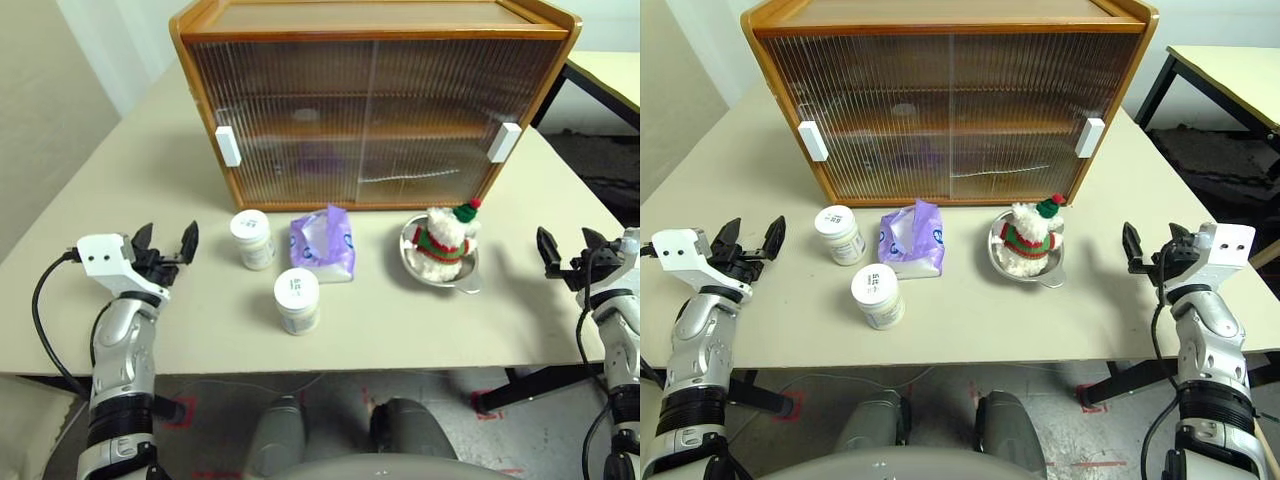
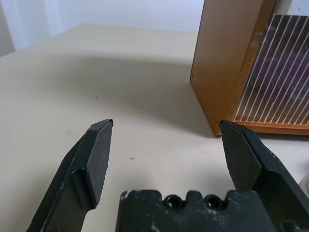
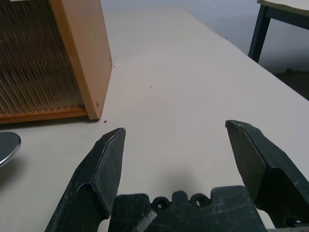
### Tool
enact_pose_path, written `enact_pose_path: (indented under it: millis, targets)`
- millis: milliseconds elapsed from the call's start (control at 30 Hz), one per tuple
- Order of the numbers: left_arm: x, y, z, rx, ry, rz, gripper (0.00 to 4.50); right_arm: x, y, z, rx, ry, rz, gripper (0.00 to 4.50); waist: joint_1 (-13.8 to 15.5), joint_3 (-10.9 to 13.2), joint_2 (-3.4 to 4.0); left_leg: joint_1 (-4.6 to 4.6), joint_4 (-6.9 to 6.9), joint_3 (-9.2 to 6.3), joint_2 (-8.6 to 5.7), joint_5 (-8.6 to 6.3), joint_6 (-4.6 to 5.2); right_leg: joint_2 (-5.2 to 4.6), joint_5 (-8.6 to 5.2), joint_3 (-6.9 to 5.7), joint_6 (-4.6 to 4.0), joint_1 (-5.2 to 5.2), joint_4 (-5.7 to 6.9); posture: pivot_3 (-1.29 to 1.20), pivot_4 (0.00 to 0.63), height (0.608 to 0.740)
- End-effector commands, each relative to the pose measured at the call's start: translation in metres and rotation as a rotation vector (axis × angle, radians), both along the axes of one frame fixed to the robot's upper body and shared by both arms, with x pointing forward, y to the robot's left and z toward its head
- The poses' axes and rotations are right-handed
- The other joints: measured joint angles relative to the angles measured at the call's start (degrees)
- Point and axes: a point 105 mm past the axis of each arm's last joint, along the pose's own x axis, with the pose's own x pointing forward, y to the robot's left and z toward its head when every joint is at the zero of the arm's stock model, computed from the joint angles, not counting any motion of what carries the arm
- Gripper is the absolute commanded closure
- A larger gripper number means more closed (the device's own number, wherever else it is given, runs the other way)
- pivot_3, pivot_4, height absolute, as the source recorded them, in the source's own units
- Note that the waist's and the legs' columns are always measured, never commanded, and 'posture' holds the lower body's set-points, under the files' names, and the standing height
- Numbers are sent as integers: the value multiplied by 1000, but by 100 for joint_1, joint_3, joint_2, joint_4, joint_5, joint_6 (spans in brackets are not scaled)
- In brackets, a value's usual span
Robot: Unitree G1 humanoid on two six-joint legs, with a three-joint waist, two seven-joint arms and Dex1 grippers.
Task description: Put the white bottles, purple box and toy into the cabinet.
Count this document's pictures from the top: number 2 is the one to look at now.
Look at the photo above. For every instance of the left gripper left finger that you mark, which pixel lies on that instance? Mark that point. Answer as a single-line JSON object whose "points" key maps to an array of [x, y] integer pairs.
{"points": [[79, 169]]}

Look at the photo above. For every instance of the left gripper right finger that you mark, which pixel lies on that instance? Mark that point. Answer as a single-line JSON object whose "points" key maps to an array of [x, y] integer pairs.
{"points": [[243, 159]]}

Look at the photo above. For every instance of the white jar with blue label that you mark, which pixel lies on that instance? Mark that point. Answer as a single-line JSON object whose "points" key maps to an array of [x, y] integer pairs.
{"points": [[305, 186]]}

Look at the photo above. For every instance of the ribbed clear sliding door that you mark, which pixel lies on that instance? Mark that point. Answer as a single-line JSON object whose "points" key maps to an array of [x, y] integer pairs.
{"points": [[285, 72]]}

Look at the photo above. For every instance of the wooden cabinet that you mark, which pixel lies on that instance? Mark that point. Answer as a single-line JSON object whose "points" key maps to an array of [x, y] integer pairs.
{"points": [[217, 60]]}

